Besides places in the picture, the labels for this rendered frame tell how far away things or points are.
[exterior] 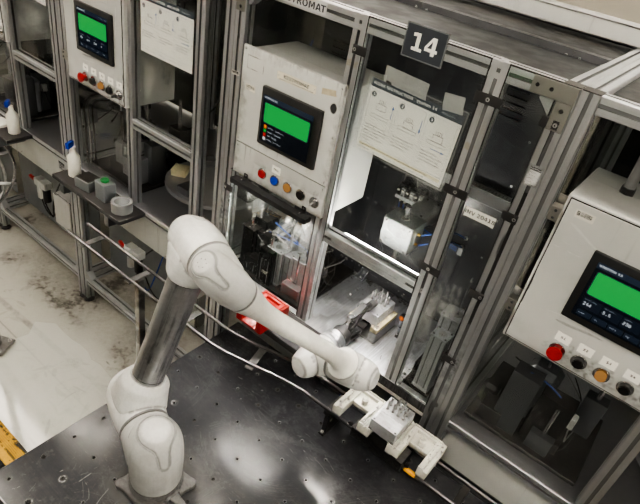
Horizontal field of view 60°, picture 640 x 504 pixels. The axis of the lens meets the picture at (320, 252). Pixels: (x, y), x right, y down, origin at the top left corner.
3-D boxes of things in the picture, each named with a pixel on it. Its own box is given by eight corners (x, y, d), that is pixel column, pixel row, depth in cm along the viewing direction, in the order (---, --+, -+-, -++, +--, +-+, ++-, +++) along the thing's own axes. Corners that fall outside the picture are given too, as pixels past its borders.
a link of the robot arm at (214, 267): (267, 289, 146) (245, 260, 155) (230, 256, 132) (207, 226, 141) (230, 323, 146) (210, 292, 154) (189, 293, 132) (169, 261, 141)
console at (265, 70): (227, 171, 203) (238, 43, 177) (279, 153, 223) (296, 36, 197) (314, 221, 185) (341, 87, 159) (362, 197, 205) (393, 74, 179)
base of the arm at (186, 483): (158, 534, 161) (159, 524, 158) (112, 484, 170) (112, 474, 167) (206, 492, 174) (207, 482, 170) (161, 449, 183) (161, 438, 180)
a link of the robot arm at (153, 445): (137, 507, 160) (136, 462, 148) (119, 457, 172) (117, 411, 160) (191, 485, 169) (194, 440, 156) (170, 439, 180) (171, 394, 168)
